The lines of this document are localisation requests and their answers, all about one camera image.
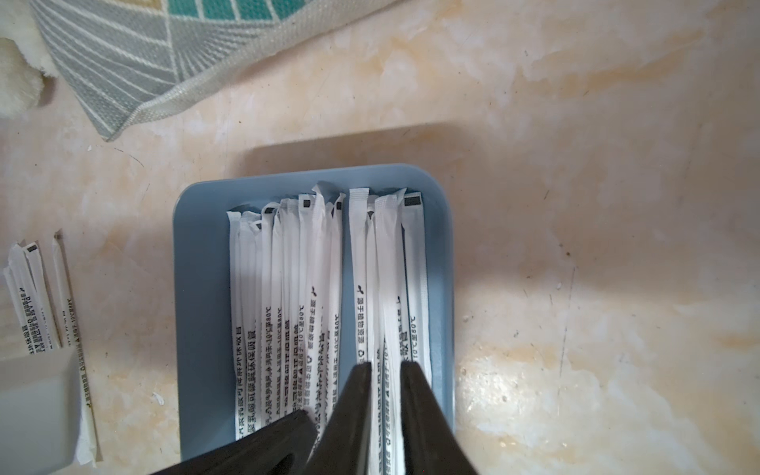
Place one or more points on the blue plastic storage tray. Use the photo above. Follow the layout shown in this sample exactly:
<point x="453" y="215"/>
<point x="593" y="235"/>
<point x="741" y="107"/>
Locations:
<point x="204" y="336"/>

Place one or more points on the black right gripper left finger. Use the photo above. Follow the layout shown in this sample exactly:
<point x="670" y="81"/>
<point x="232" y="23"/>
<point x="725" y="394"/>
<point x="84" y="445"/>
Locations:
<point x="344" y="446"/>

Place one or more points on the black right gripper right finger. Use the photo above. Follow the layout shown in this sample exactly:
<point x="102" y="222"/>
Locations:
<point x="429" y="444"/>

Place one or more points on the geometric fan pattern pillow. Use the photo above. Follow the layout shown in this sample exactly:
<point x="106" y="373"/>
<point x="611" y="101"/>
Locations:
<point x="134" y="62"/>

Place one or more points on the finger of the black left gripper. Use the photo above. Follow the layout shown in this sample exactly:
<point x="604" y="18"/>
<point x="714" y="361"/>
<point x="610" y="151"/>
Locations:
<point x="283" y="447"/>

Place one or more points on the white plush toy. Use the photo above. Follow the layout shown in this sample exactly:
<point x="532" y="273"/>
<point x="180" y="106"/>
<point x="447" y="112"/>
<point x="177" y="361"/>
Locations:
<point x="25" y="59"/>

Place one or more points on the white paper straw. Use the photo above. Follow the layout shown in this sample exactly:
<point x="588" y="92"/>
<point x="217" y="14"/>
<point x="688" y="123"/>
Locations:
<point x="87" y="445"/>
<point x="358" y="223"/>
<point x="237" y="324"/>
<point x="34" y="259"/>
<point x="309" y="205"/>
<point x="413" y="226"/>

